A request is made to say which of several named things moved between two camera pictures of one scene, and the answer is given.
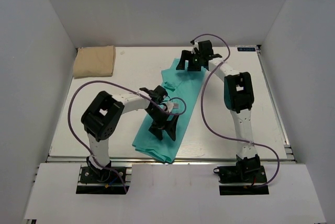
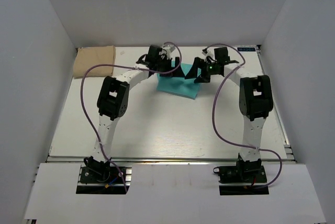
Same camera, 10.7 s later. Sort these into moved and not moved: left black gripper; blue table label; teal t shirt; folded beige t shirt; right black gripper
Moved: teal t shirt; right black gripper; left black gripper
Not moved: folded beige t shirt; blue table label
